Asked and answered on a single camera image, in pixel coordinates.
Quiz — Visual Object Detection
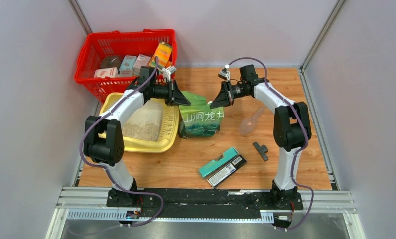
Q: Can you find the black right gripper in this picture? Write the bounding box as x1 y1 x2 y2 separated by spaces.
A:
211 80 250 109

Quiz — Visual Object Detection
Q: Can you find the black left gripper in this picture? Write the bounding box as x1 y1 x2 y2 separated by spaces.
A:
149 79 190 107

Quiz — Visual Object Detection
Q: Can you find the green cat litter bag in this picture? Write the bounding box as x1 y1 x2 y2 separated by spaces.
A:
178 91 224 139

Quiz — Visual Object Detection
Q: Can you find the clear plastic litter scoop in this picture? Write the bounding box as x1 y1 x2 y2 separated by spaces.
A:
238 106 266 135

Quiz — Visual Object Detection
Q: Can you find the black bag sealing clip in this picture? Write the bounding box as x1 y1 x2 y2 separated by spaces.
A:
253 142 269 162

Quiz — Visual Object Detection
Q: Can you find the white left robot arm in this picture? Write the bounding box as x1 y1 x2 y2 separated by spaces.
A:
79 66 190 207

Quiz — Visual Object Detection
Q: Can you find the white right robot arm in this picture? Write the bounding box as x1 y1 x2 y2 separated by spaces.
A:
210 65 311 209

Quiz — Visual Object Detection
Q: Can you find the yellow litter box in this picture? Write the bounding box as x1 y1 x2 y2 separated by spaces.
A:
99 90 180 153

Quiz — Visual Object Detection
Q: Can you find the pink white small box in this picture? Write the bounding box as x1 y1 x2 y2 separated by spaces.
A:
132 54 151 72

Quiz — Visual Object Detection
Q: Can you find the teal small box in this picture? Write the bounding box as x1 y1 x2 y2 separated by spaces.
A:
119 55 137 76

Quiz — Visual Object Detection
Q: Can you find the white red small box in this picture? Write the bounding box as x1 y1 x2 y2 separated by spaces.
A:
94 67 119 78

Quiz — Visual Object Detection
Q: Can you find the yellow green sponge pack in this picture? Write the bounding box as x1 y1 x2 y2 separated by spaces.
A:
148 41 172 69

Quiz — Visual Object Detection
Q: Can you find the teal spirit level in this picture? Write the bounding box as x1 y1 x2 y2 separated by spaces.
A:
198 147 239 179

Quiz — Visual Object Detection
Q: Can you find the black RAM stick package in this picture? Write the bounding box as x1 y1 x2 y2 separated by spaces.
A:
207 155 247 189

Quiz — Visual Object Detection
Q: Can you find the brown round lid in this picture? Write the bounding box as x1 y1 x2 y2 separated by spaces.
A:
100 55 122 69

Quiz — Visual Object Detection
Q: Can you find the red plastic shopping basket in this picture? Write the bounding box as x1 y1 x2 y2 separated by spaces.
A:
74 29 177 102

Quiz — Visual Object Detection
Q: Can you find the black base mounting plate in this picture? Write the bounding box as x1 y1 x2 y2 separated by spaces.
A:
106 188 303 219

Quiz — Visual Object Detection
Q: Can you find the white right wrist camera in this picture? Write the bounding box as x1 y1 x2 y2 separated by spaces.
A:
218 64 230 81

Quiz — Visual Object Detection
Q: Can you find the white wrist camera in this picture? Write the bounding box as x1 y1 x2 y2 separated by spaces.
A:
218 64 230 81
160 65 177 83

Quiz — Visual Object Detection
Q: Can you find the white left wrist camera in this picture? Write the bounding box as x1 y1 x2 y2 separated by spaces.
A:
160 65 177 83

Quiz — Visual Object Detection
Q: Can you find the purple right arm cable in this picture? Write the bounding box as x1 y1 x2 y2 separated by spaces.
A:
226 57 314 232

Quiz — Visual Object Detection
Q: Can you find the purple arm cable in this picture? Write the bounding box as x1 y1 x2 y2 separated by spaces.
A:
79 56 165 228
226 57 314 232

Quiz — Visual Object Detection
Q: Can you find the aluminium frame rail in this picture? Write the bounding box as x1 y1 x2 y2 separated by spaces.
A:
300 0 347 72

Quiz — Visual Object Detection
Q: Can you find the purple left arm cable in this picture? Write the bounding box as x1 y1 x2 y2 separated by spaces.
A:
79 56 165 228

